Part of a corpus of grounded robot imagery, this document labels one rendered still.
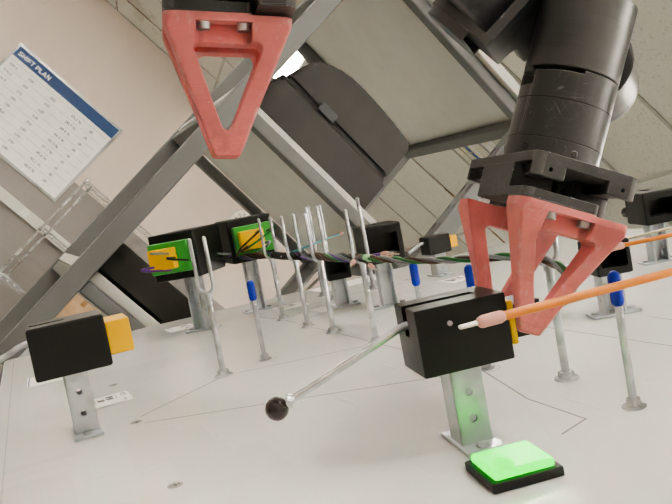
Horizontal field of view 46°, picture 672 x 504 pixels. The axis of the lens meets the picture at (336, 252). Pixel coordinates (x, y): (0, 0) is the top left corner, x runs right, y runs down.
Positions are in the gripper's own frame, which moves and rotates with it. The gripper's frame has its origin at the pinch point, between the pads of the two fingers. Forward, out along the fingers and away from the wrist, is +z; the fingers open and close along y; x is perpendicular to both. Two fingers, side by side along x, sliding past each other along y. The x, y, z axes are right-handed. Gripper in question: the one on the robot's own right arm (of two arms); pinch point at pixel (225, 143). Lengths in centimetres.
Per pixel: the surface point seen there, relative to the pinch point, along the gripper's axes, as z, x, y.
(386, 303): 16, -24, 55
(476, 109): -18, -61, 117
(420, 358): 12.2, -10.9, -1.6
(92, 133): -74, 75, 762
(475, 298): 8.8, -14.1, -1.8
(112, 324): 13.2, 7.9, 23.7
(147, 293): 18, 7, 95
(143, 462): 21.6, 5.2, 12.6
